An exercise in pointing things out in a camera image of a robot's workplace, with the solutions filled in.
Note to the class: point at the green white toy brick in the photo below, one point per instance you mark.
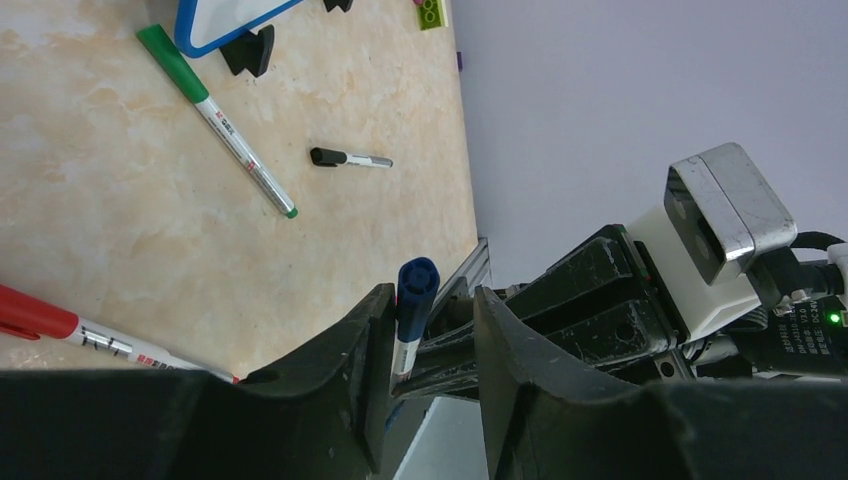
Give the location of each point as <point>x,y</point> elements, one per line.
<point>431,14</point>

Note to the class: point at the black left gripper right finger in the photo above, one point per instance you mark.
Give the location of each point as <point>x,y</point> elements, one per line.
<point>548,415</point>

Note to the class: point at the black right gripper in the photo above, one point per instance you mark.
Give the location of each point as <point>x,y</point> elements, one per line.
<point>604,303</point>

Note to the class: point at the green cap marker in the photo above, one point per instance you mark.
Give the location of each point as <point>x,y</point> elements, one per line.
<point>165,53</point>

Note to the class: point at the blue marker pen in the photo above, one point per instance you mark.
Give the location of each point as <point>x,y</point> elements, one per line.
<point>417,286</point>

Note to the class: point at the red cap marker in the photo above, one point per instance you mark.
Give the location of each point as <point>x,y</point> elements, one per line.
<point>29,318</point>

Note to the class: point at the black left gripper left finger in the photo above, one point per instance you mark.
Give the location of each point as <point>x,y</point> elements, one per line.
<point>316,413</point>

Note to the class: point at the black cap marker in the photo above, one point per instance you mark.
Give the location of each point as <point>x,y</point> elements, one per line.
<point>329,158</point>

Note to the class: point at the blue framed whiteboard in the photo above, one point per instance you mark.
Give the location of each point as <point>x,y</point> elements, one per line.
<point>239,30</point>

